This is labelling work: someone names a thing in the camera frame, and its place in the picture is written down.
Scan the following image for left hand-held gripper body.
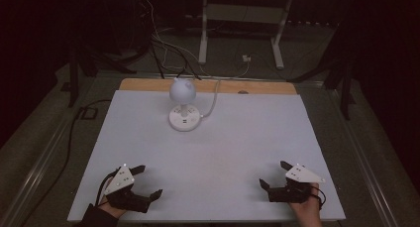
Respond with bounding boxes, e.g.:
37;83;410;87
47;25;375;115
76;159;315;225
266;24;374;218
103;164;152;214

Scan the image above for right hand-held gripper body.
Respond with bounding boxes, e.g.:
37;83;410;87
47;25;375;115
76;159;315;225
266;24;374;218
267;164;327;203

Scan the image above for white round-headed desk lamp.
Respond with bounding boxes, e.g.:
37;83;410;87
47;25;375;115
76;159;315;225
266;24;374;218
167;76;201;133

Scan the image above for person's right hand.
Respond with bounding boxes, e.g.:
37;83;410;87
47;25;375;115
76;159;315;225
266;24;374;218
288;182;324;220

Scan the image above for person's left hand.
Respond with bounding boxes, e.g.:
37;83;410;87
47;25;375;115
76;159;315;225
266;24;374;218
98;175;129;219

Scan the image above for white table mat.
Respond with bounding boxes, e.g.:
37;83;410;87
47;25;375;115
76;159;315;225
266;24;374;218
66;89;347;222

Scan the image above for black tripod stand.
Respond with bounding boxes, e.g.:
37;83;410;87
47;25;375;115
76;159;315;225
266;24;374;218
286;22;360;121
66;38;138;109

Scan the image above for white metal stand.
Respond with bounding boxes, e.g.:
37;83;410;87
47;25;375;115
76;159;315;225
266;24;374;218
197;0;295;70

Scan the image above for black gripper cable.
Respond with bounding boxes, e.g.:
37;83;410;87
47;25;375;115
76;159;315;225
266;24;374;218
94;174;115;206

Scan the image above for black wrist strap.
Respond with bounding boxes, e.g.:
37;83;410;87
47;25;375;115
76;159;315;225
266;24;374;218
309;185;328;210

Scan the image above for black floor cable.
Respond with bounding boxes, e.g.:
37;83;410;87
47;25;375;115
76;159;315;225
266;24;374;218
19;98;113;227

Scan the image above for metal floor rail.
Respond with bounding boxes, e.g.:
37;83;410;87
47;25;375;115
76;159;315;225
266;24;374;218
328;87;401;227
0;112;85;227

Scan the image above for white lamp cable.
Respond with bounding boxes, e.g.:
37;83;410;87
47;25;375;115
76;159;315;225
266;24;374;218
197;60;252;120

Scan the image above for bundle of black cables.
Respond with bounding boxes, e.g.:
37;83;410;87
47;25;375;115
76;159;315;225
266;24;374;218
149;37;203;81

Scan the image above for thin white cable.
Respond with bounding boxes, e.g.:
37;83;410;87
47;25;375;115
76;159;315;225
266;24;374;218
144;0;201;71

